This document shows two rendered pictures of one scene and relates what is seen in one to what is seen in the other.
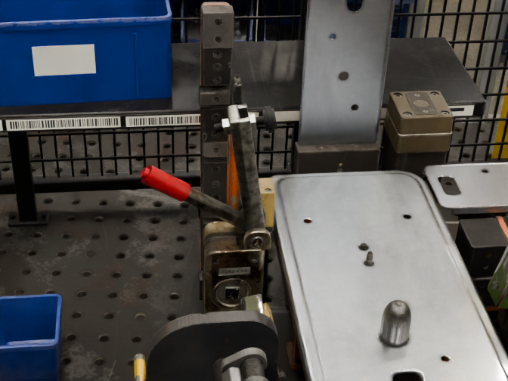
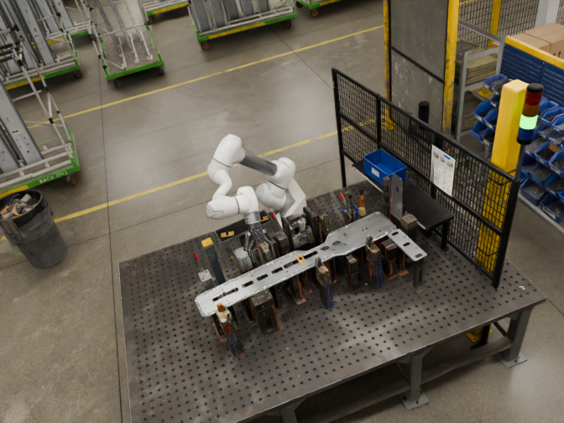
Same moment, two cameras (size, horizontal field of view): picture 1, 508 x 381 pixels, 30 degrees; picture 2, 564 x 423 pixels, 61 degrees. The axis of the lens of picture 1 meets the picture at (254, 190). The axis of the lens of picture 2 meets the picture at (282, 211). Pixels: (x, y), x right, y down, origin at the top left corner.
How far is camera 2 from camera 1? 2.73 m
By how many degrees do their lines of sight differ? 61
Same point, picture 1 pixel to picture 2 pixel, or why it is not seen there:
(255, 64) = (411, 194)
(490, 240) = (385, 244)
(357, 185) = (384, 221)
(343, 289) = (353, 229)
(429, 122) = (404, 221)
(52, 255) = (379, 206)
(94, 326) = not seen: hidden behind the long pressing
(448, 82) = (430, 221)
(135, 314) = not seen: hidden behind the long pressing
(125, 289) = not seen: hidden behind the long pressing
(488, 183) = (400, 238)
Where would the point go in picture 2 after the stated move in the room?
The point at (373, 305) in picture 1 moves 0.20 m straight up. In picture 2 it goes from (352, 233) to (350, 211)
